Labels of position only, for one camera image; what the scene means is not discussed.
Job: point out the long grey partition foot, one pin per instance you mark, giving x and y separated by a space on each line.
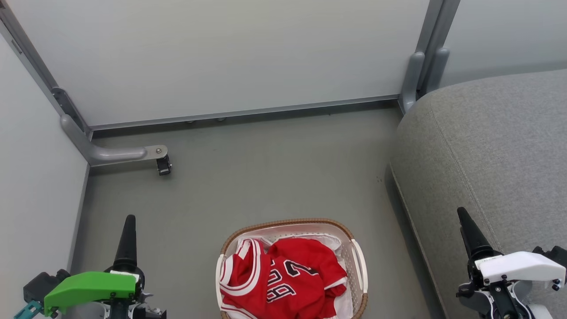
110 153

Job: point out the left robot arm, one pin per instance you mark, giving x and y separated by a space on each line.
84 311

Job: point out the teal left camera connector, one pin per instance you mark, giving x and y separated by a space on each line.
27 311

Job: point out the black partition hinge bracket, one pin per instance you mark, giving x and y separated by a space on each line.
66 106

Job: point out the white laundry basket brown rim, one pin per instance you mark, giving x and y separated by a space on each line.
359 270

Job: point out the grey aluminium partition rail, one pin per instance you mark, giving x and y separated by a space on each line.
243 111

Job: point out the short grey partition foot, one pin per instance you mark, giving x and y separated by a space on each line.
412 79
437 68

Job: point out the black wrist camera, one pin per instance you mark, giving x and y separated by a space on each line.
42 284
553 253

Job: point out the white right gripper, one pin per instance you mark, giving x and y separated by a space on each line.
518 266

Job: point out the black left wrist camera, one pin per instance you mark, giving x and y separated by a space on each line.
42 284

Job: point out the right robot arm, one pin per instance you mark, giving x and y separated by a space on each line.
540 312

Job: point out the red basketball jersey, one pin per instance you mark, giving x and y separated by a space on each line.
292 279

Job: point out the white cloth basket liner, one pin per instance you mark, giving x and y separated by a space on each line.
330 239

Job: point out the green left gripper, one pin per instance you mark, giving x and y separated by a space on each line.
88 285

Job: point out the grey fabric sofa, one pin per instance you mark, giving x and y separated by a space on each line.
487 155

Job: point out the black caster wheel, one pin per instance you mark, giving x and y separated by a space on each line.
164 166

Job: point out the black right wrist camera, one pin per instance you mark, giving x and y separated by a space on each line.
553 253

